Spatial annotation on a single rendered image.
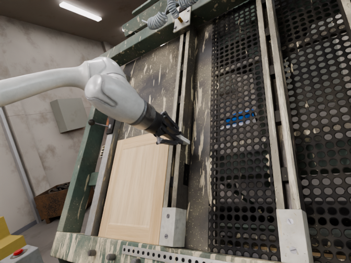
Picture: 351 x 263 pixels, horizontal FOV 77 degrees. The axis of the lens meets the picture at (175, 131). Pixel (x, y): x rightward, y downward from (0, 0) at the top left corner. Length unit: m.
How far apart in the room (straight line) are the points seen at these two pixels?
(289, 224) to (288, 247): 0.05
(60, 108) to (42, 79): 5.11
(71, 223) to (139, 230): 0.53
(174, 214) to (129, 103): 0.42
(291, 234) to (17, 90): 0.77
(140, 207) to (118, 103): 0.55
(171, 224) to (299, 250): 0.39
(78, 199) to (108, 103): 0.92
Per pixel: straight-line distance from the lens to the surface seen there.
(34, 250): 1.31
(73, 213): 1.44
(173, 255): 0.85
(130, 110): 0.63
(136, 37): 1.56
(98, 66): 0.74
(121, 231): 1.08
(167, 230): 0.84
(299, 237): 0.67
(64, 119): 5.78
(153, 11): 1.98
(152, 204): 0.97
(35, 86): 0.70
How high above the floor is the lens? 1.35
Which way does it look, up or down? 5 degrees down
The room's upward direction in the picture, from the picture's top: 16 degrees counter-clockwise
